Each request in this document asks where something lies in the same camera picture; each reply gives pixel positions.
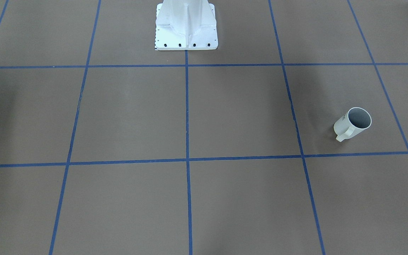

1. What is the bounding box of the white ribbed HOME mug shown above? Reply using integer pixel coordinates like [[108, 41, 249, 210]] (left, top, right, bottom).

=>
[[333, 107, 372, 142]]

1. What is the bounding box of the brown table mat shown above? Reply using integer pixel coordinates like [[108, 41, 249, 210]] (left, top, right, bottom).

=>
[[0, 0, 408, 255]]

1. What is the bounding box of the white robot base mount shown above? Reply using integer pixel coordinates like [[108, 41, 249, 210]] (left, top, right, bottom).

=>
[[154, 0, 219, 51]]

